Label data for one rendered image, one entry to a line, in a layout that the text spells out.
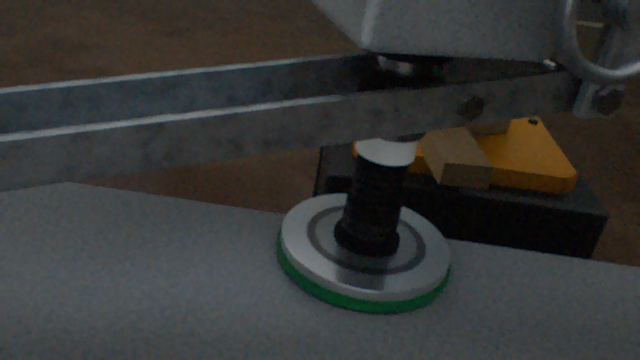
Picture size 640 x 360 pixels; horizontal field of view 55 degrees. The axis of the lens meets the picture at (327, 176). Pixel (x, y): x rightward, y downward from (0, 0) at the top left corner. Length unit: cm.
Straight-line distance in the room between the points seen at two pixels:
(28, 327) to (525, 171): 101
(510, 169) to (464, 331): 68
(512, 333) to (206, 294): 35
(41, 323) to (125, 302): 8
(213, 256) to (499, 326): 34
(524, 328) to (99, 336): 46
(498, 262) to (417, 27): 41
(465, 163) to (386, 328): 57
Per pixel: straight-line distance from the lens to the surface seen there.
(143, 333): 66
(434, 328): 72
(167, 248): 77
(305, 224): 78
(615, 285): 92
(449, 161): 119
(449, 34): 57
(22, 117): 70
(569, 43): 57
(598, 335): 81
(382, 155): 69
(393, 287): 71
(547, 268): 89
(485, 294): 80
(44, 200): 87
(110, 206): 85
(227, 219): 83
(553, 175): 139
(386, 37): 54
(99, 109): 69
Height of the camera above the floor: 132
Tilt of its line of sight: 28 degrees down
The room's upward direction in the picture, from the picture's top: 10 degrees clockwise
